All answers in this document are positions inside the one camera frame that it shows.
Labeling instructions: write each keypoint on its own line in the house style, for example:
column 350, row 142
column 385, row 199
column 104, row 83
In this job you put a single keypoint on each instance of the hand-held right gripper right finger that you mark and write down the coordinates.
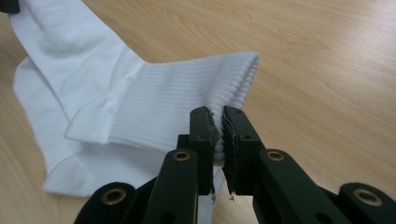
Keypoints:
column 243, row 149

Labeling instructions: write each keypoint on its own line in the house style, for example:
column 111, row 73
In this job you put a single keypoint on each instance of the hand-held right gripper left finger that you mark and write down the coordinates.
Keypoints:
column 200, row 146

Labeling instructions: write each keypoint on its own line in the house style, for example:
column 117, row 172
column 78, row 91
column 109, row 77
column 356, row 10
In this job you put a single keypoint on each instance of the white sock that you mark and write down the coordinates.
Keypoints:
column 37, row 112
column 174, row 93

